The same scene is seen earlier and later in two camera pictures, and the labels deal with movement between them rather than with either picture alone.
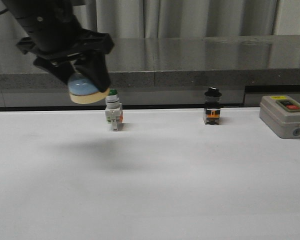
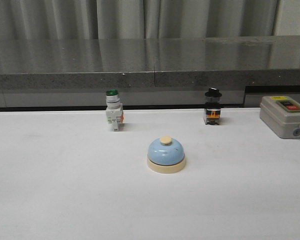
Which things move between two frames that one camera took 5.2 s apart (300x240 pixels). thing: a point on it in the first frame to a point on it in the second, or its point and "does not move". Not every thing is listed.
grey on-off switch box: x=286 y=117 does not move
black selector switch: x=212 y=108 does not move
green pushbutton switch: x=113 y=112 does not move
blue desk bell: x=82 y=90 to x=166 y=155
